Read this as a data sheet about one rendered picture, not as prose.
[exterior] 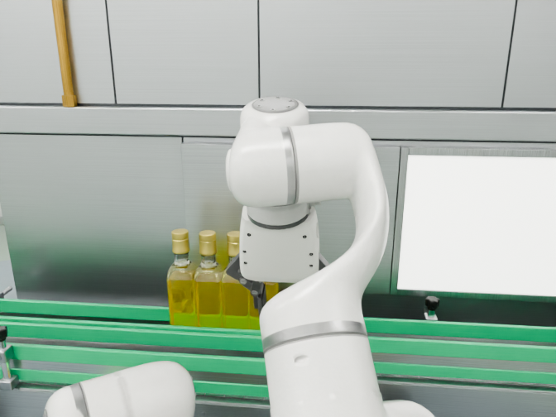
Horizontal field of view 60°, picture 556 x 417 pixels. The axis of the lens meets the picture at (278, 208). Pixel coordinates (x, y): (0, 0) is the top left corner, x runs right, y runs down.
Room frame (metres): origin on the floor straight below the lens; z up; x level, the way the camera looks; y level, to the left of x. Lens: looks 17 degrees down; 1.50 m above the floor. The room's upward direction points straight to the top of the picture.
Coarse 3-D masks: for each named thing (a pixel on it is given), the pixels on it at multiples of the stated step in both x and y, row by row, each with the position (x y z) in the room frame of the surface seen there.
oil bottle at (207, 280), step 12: (216, 264) 0.90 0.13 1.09; (204, 276) 0.88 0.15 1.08; (216, 276) 0.88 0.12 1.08; (204, 288) 0.88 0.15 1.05; (216, 288) 0.87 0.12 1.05; (204, 300) 0.88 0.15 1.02; (216, 300) 0.87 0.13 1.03; (204, 312) 0.88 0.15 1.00; (216, 312) 0.87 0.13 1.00; (204, 324) 0.88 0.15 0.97; (216, 324) 0.87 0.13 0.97
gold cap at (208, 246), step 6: (204, 234) 0.89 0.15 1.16; (210, 234) 0.89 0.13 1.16; (204, 240) 0.89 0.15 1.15; (210, 240) 0.89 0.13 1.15; (204, 246) 0.89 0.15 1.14; (210, 246) 0.89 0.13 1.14; (216, 246) 0.91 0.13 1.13; (204, 252) 0.89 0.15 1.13; (210, 252) 0.89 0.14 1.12; (216, 252) 0.90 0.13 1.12
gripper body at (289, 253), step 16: (256, 224) 0.53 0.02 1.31; (288, 224) 0.52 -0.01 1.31; (304, 224) 0.53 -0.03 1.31; (240, 240) 0.55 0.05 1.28; (256, 240) 0.54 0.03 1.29; (272, 240) 0.54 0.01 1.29; (288, 240) 0.53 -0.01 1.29; (304, 240) 0.53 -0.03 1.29; (240, 256) 0.56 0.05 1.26; (256, 256) 0.55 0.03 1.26; (272, 256) 0.54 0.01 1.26; (288, 256) 0.54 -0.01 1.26; (304, 256) 0.54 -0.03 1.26; (256, 272) 0.56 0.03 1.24; (272, 272) 0.55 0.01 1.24; (288, 272) 0.55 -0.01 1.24; (304, 272) 0.55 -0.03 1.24
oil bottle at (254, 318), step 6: (264, 282) 0.86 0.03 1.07; (270, 282) 0.86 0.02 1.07; (276, 282) 0.87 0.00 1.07; (270, 288) 0.86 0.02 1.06; (276, 288) 0.87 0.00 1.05; (270, 294) 0.86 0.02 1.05; (276, 294) 0.87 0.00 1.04; (252, 300) 0.87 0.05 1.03; (252, 306) 0.87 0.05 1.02; (252, 312) 0.87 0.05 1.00; (252, 318) 0.87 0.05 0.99; (258, 318) 0.86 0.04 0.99; (252, 324) 0.87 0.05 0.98; (258, 324) 0.86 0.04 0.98
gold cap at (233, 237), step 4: (228, 232) 0.90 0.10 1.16; (232, 232) 0.90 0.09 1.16; (236, 232) 0.90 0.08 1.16; (228, 236) 0.89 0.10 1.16; (232, 236) 0.88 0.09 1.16; (236, 236) 0.88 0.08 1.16; (228, 240) 0.89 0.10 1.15; (232, 240) 0.88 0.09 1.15; (236, 240) 0.88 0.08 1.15; (228, 244) 0.89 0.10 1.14; (232, 244) 0.88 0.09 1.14; (236, 244) 0.88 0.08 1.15; (228, 248) 0.89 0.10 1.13; (232, 248) 0.88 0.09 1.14; (236, 248) 0.88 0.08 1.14; (228, 252) 0.89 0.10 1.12; (232, 252) 0.88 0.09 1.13; (236, 252) 0.88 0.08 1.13; (232, 256) 0.88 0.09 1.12
